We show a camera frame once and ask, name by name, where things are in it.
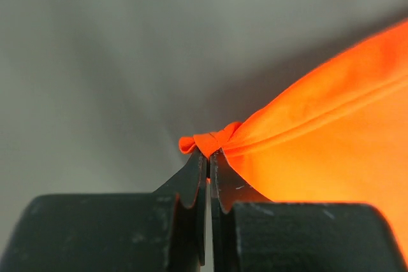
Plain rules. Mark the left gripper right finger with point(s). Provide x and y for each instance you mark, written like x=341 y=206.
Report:
x=252 y=233

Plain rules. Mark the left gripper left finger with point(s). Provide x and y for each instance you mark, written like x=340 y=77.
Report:
x=162 y=230

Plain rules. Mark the orange t shirt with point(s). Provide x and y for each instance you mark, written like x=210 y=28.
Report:
x=338 y=134

